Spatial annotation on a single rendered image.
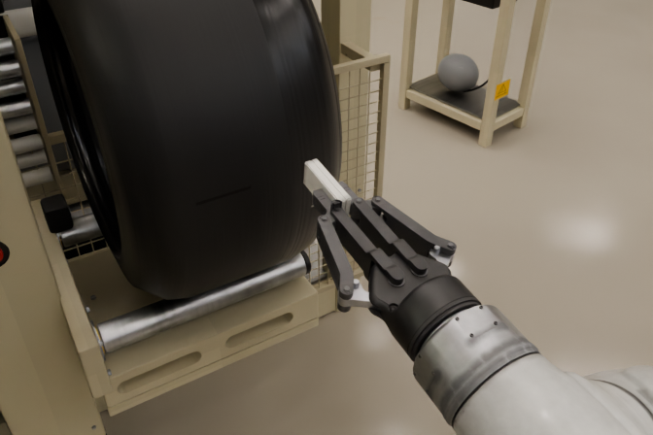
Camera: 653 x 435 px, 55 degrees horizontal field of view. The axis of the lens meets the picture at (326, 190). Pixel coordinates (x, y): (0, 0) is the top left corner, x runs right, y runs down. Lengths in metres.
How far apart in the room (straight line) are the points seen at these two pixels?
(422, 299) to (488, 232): 2.14
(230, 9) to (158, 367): 0.56
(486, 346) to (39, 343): 0.72
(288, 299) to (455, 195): 1.88
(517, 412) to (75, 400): 0.82
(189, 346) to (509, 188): 2.16
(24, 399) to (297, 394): 1.06
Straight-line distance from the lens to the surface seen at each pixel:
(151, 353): 0.99
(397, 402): 2.00
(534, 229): 2.72
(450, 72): 3.35
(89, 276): 1.25
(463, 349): 0.49
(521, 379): 0.48
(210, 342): 1.01
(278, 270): 1.02
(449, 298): 0.52
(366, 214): 0.61
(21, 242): 0.92
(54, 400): 1.13
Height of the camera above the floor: 1.59
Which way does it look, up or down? 34 degrees down
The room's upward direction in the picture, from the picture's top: straight up
